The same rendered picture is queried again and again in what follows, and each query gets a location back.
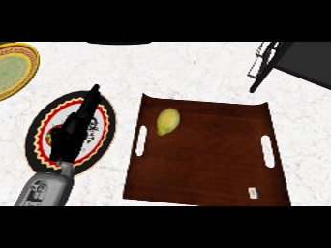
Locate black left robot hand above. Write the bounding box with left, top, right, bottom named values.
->
left=49, top=83, right=104, bottom=164

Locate yellow-green bell pepper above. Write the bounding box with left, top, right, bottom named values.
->
left=157, top=107, right=182, bottom=137

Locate dark brown wooden tray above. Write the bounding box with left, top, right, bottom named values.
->
left=123, top=93, right=294, bottom=207

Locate black tiered shelf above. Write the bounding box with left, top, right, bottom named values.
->
left=248, top=41, right=331, bottom=134

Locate black red patterned round plate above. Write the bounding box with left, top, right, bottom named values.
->
left=24, top=90, right=118, bottom=177

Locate yellow green patterned round plate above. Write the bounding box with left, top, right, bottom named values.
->
left=0, top=42, right=42, bottom=106

